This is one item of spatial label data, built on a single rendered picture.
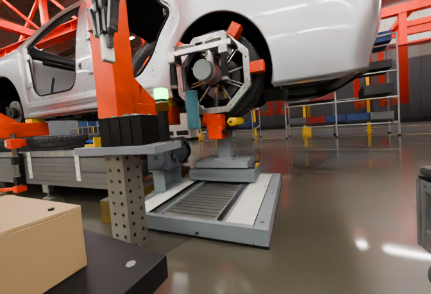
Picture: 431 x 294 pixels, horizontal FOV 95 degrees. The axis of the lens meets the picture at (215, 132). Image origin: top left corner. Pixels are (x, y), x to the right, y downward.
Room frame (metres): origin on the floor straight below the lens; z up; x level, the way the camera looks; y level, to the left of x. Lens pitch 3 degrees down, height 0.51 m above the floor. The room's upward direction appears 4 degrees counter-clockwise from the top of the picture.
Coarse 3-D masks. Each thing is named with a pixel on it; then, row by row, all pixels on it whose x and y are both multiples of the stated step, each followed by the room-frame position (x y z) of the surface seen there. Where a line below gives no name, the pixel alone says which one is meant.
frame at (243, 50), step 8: (216, 32) 1.36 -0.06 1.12; (224, 32) 1.34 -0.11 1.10; (192, 40) 1.42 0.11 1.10; (200, 40) 1.41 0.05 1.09; (240, 48) 1.31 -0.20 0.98; (184, 56) 1.47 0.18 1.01; (248, 56) 1.28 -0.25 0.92; (184, 64) 1.50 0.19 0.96; (248, 64) 1.29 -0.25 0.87; (184, 72) 1.51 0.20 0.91; (248, 72) 1.29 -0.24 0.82; (184, 80) 1.51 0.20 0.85; (248, 80) 1.28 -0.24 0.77; (184, 88) 1.51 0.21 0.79; (248, 88) 1.30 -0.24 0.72; (184, 96) 1.48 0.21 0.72; (240, 96) 1.31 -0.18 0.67; (232, 104) 1.33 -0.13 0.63; (200, 112) 1.42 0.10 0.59; (208, 112) 1.40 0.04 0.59; (216, 112) 1.38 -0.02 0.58
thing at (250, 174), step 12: (192, 168) 1.54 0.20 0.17; (204, 168) 1.51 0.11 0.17; (216, 168) 1.48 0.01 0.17; (228, 168) 1.45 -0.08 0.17; (240, 168) 1.42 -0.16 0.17; (252, 168) 1.38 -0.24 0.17; (216, 180) 1.41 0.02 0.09; (228, 180) 1.38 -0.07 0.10; (240, 180) 1.35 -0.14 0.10; (252, 180) 1.32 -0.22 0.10
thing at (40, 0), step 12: (36, 0) 5.93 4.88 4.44; (0, 24) 4.90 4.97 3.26; (12, 24) 5.12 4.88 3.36; (60, 24) 5.03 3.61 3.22; (72, 24) 4.94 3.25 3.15; (24, 36) 6.32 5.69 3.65; (48, 36) 5.41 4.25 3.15; (60, 36) 5.09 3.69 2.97; (72, 36) 5.14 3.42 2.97; (12, 48) 6.07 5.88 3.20
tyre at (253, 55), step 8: (208, 32) 1.48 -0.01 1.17; (240, 40) 1.39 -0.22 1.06; (248, 40) 1.38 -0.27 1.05; (248, 48) 1.37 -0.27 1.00; (256, 56) 1.35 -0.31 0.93; (256, 80) 1.35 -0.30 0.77; (264, 80) 1.51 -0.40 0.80; (256, 88) 1.36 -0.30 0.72; (248, 96) 1.37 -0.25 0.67; (256, 96) 1.40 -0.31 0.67; (240, 104) 1.40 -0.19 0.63; (248, 104) 1.39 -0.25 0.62; (256, 104) 1.57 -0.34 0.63; (224, 112) 1.44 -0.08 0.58; (232, 112) 1.42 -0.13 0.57; (240, 112) 1.41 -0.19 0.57
